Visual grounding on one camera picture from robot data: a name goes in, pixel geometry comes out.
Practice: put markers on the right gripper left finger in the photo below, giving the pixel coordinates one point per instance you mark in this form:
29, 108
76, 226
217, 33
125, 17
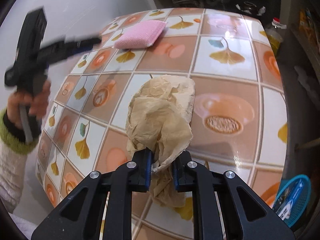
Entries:
100, 206

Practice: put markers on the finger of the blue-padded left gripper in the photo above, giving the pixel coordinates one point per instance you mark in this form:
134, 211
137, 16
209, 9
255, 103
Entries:
73, 50
86, 43

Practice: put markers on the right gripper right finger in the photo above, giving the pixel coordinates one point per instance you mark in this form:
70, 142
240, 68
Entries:
224, 206

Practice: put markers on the pink scrubbing sponge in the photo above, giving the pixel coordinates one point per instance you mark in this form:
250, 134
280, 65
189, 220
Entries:
141, 36

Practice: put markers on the brown paper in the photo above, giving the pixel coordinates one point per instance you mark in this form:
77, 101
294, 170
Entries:
159, 119

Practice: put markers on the left forearm green cuff sleeve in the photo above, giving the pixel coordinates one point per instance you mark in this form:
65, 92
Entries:
14, 153

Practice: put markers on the person's left hand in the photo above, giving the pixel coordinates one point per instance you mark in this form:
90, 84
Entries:
38, 104

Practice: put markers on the blue plastic waste basket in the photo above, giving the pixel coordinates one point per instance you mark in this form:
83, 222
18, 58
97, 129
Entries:
292, 199

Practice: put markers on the patterned tablecloth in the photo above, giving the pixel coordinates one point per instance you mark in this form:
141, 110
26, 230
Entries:
192, 79

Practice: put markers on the yellow cooking oil bottle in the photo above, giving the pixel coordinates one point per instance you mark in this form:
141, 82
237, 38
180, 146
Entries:
275, 32

